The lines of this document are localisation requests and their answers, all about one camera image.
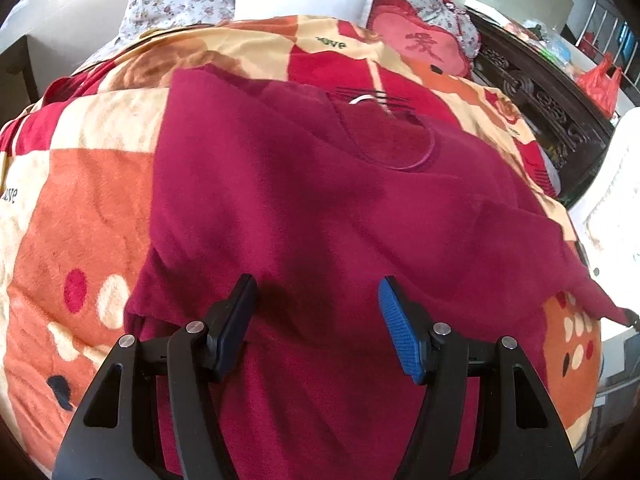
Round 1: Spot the maroon t-shirt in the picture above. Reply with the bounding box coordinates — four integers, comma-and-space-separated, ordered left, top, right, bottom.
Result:
125, 66, 624, 479

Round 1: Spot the white embroidered chair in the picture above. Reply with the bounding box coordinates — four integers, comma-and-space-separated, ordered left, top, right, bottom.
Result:
570, 108, 640, 312

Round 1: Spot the orange red floral blanket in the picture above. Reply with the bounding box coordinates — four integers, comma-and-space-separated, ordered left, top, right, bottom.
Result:
1, 16, 578, 473

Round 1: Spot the dark carved wooden headboard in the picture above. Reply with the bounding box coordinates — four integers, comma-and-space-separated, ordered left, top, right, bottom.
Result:
468, 9, 614, 208

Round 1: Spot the red plastic bag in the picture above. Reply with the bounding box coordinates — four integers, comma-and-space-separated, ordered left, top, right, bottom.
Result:
577, 53, 623, 119

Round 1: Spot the red heart cushion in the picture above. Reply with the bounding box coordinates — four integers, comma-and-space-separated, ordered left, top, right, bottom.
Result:
368, 0, 472, 77

